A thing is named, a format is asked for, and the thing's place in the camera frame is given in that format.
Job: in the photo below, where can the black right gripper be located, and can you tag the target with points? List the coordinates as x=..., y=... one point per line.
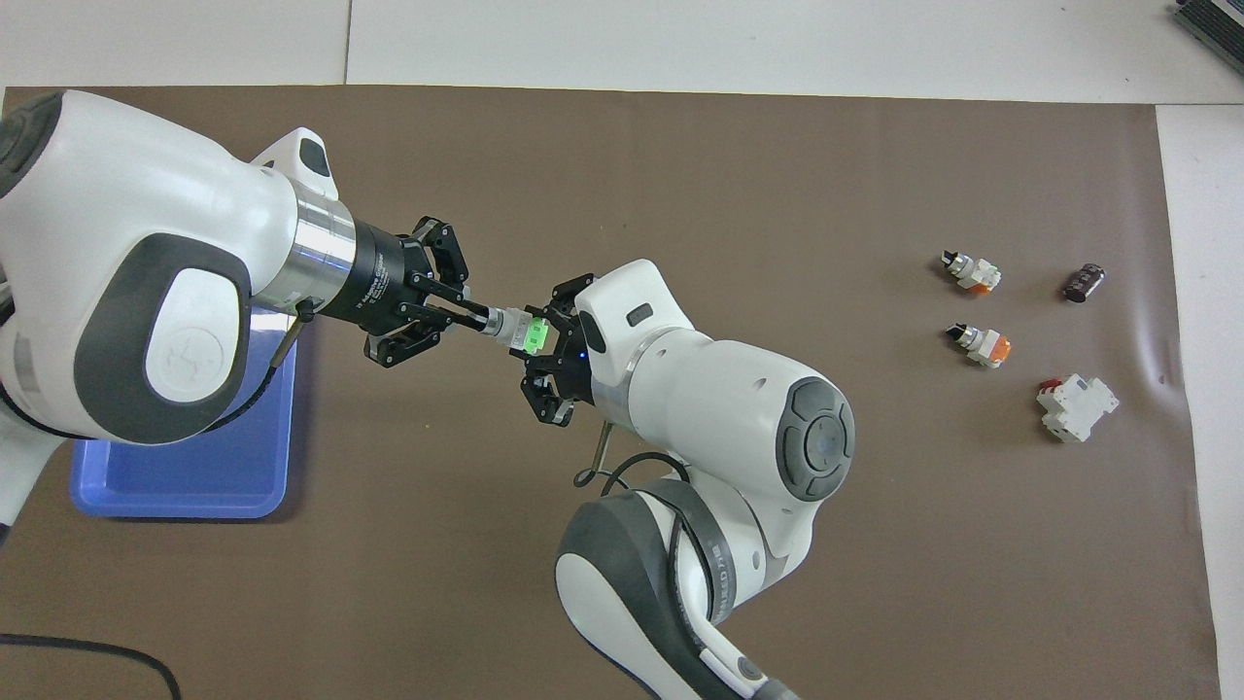
x=573, y=360

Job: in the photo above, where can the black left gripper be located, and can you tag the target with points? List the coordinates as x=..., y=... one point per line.
x=384, y=282

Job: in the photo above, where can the selector switch with glowing block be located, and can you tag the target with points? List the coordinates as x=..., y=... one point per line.
x=515, y=329

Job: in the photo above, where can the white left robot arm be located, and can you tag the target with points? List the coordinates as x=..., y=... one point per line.
x=146, y=214

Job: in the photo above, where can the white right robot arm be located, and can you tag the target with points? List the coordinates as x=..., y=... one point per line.
x=729, y=408

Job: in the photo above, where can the brown table mat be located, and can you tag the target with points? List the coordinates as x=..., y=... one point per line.
x=777, y=175

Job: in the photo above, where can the blue plastic tray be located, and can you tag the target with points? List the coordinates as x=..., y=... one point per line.
x=194, y=476

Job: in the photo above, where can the white circuit breaker red lever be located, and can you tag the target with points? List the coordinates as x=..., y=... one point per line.
x=1077, y=408

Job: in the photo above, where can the dark cylindrical capacitor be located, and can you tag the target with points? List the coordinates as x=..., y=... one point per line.
x=1084, y=282

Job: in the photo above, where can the dark grey ribbed device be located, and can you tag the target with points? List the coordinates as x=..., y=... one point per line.
x=1215, y=24

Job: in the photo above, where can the upper orange push button switch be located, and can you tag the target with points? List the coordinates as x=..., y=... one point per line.
x=974, y=273

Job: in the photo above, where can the selector switch with orange block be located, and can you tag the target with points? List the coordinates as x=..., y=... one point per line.
x=984, y=346

